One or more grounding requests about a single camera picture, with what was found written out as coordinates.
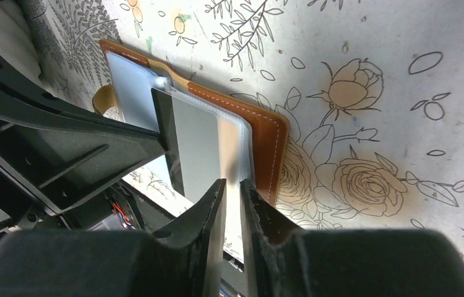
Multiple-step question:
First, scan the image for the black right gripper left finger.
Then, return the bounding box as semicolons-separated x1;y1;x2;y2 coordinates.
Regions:
0;179;226;296

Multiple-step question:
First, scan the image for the white crumpled cloth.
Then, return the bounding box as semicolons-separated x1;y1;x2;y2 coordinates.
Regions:
0;1;41;85

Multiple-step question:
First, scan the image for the floral patterned table mat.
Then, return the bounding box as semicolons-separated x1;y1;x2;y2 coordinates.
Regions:
19;1;464;260

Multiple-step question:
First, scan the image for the grey credit card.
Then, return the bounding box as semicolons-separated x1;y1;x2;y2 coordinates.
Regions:
147;88;251;203

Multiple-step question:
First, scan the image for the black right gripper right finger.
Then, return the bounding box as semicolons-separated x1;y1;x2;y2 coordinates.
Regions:
240;180;464;296

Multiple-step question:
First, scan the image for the light blue card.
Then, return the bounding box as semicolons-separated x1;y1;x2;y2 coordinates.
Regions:
106;52;171;132

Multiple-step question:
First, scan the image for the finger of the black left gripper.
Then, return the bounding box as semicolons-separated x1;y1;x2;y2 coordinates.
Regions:
0;56;165;215

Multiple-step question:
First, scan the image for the brown leather card holder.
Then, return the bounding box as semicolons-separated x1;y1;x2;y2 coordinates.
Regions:
99;40;290;206

